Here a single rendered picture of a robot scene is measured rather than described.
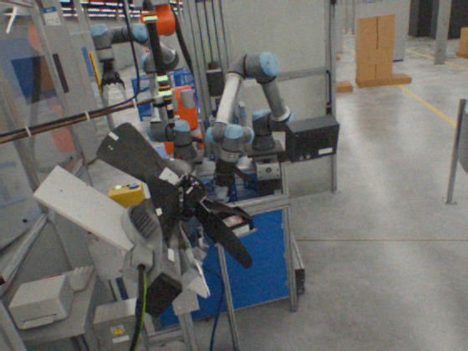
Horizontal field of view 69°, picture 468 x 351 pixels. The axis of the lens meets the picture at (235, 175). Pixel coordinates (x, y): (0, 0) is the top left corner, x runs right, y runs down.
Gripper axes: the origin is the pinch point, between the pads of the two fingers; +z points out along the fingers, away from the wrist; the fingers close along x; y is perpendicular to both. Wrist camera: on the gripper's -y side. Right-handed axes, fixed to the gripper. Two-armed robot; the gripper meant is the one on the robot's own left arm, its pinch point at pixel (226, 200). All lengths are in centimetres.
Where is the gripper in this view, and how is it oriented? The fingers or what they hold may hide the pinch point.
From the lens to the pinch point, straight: 158.9
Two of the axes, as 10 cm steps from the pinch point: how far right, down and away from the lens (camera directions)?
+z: -1.7, 9.3, 3.3
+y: -9.6, -0.9, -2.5
